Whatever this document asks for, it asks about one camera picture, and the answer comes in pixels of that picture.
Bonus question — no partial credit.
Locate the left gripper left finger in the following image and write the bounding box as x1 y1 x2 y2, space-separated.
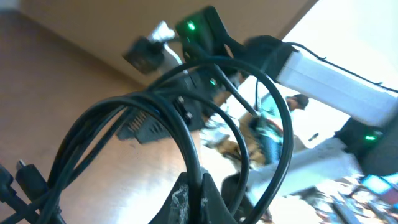
149 172 190 224

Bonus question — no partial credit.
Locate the black usb cable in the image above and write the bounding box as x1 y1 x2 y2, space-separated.
0 88 251 224
149 55 295 224
0 91 203 224

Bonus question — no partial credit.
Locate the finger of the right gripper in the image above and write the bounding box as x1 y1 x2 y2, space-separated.
221 172 254 223

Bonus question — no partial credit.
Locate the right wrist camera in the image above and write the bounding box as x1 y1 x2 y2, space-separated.
123 21 182 75

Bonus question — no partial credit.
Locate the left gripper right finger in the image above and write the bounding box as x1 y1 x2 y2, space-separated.
200 173 237 224

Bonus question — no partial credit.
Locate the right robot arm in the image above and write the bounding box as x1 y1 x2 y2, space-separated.
123 6 397 223

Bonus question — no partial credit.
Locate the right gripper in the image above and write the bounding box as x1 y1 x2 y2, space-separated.
116 68 226 144

